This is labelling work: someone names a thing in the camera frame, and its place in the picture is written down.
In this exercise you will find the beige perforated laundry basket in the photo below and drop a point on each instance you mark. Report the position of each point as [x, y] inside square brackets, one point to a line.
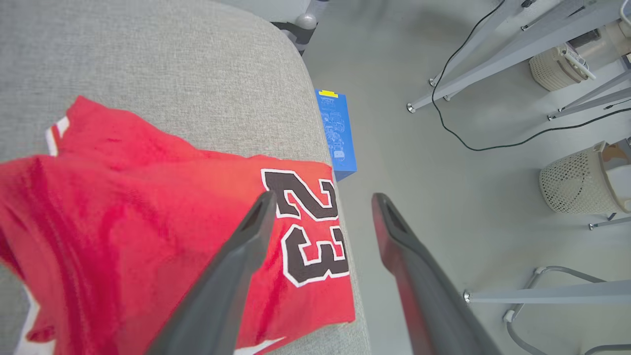
[572, 185]
[552, 71]

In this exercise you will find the grey metal frame leg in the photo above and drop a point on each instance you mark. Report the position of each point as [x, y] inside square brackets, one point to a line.
[473, 42]
[542, 295]
[591, 98]
[611, 223]
[517, 56]

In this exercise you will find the red basketball jersey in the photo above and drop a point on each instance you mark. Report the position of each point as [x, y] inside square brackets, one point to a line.
[123, 236]

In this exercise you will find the white bent tube frame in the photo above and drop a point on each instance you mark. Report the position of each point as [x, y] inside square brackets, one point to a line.
[515, 340]

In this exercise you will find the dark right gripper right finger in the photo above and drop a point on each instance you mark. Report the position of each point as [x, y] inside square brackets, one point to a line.
[434, 315]

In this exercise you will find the blue cardboard box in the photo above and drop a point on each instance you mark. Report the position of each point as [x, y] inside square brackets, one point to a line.
[337, 133]

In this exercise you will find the grey fabric sofa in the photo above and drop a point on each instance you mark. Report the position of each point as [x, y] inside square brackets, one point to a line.
[172, 59]

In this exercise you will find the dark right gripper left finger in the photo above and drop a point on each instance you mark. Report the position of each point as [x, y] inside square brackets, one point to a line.
[217, 305]

